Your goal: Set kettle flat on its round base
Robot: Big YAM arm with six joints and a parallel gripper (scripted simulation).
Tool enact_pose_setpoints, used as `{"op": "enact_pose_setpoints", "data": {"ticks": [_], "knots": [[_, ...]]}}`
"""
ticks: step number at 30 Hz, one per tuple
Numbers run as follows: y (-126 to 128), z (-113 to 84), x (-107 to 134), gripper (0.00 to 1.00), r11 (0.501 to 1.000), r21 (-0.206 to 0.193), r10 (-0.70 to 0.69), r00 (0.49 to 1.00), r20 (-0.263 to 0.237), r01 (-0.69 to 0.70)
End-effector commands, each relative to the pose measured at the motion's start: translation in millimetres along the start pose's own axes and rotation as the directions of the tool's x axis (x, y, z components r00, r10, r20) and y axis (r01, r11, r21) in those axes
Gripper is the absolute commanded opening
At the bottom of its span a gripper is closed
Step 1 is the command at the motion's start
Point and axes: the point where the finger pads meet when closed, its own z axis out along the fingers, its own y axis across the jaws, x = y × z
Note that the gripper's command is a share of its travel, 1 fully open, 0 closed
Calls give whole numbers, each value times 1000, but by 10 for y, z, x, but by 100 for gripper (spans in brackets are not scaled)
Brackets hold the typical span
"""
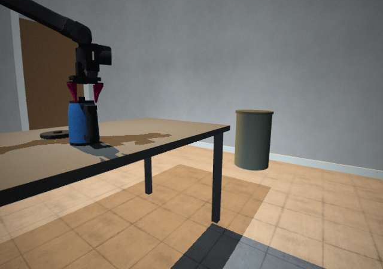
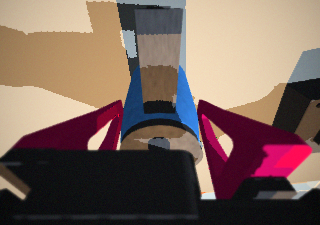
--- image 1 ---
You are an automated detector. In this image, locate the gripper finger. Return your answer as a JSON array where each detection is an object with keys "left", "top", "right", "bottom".
[
  {"left": 67, "top": 83, "right": 77, "bottom": 103},
  {"left": 93, "top": 84, "right": 104, "bottom": 103}
]

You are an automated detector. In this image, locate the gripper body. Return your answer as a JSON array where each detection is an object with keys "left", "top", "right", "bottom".
[{"left": 66, "top": 75, "right": 103, "bottom": 84}]

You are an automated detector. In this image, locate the dark grey round disk with central stud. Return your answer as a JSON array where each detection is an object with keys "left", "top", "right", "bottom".
[{"left": 40, "top": 130, "right": 69, "bottom": 139}]

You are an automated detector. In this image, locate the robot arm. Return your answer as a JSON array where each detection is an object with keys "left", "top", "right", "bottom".
[{"left": 0, "top": 0, "right": 112, "bottom": 78}]

